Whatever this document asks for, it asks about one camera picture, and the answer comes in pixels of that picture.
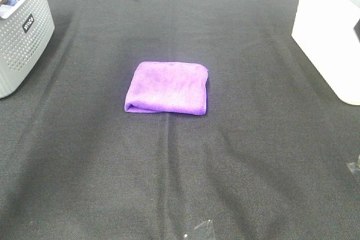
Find purple microfiber towel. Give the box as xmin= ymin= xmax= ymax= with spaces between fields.
xmin=124 ymin=61 xmax=208 ymax=115

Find towels inside grey basket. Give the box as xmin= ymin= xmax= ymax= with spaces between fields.
xmin=0 ymin=0 xmax=17 ymax=17

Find clear tape piece bottom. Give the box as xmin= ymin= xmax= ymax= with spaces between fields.
xmin=183 ymin=220 xmax=216 ymax=240

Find clear tape piece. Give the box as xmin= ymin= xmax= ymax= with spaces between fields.
xmin=346 ymin=156 xmax=360 ymax=175
xmin=183 ymin=220 xmax=216 ymax=240

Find grey perforated laundry basket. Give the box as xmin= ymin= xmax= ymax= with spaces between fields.
xmin=1 ymin=0 xmax=55 ymax=98

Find white storage bin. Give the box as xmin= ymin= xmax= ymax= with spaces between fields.
xmin=291 ymin=0 xmax=359 ymax=106

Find clear tape piece right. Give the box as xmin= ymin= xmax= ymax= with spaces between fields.
xmin=346 ymin=156 xmax=360 ymax=175

